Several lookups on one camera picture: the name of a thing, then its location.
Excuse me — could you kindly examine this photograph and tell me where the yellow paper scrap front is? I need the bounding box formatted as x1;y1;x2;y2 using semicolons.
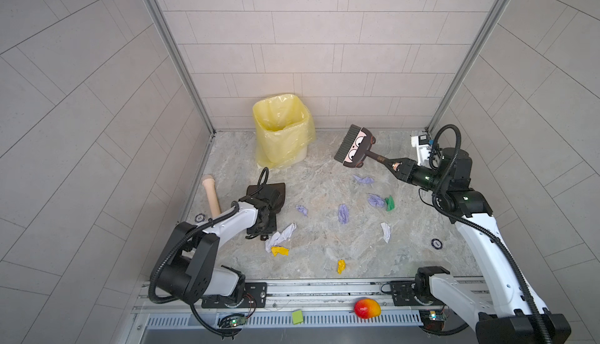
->
337;260;346;275

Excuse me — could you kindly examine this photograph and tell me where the right circuit board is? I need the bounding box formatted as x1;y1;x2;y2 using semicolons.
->
419;310;448;332

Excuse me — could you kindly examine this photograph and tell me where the vertical aluminium corner post right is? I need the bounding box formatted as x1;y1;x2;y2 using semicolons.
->
424;0;511;133

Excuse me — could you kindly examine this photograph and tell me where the green paper scrap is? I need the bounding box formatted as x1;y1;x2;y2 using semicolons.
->
384;196;395;211

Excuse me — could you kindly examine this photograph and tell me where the purple paper scrap right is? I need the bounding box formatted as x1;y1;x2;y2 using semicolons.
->
367;194;387;208

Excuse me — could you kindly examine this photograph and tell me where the vertical aluminium corner post left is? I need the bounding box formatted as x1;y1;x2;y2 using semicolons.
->
143;0;217;138

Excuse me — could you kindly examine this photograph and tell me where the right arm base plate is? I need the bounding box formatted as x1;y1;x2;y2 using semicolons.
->
388;281;421;307

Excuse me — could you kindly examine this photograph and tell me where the circuit board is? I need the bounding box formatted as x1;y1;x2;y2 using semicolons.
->
218;314;248;329
419;310;448;332

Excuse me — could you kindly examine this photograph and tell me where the aluminium rail frame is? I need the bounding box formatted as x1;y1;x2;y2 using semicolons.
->
125;275;540;344

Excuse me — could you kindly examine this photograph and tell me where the red yellow toy mango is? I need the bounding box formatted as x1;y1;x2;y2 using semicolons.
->
354;298;381;320

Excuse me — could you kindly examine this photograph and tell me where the purple paper scrap far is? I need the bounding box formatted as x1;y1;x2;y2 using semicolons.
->
353;175;374;185

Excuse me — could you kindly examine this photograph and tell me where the vertical aluminium corner post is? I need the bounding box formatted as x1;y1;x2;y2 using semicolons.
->
143;0;217;138
424;0;511;133

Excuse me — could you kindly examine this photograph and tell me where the yellow paper scrap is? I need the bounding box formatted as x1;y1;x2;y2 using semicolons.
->
270;247;289;257
337;260;346;275

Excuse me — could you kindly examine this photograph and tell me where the white paper scrap long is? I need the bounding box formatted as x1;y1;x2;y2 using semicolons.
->
273;223;297;245

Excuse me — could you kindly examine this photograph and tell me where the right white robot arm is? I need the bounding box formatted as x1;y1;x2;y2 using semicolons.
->
380;148;571;343

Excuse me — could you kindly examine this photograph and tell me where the white paper scrap left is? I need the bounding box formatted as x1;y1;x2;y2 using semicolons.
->
265;232;281;253

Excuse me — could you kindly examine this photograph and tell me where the small purple paper scrap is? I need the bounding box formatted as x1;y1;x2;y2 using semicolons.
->
296;205;308;217

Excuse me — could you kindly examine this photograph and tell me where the dark brown dustpan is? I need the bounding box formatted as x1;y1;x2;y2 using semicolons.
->
246;183;286;214

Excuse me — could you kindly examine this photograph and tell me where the beige wooden pestle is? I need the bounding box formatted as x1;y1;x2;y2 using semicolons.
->
201;175;221;218

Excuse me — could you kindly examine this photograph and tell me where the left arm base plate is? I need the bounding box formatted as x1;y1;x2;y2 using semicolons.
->
201;282;267;309

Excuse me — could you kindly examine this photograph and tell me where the yellow bagged trash bin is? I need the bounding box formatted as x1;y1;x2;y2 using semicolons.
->
252;93;316;169

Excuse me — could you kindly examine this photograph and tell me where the white paper scrap right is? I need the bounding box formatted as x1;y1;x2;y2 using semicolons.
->
381;222;392;243

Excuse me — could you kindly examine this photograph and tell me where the yellow paper scrap left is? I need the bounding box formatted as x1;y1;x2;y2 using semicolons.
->
270;247;289;257

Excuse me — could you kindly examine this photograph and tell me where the green foam cube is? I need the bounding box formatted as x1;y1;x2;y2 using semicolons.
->
292;310;304;325

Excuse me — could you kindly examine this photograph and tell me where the left circuit board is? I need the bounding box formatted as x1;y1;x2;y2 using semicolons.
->
218;314;248;329

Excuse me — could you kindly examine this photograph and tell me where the brown hand brush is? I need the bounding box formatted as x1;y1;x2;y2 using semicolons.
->
334;125;395;169

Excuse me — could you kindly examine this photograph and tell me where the purple paper scrap centre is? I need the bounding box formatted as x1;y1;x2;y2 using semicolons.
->
337;203;349;225

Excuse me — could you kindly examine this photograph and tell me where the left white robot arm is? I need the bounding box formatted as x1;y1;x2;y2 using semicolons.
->
148;183;286;306

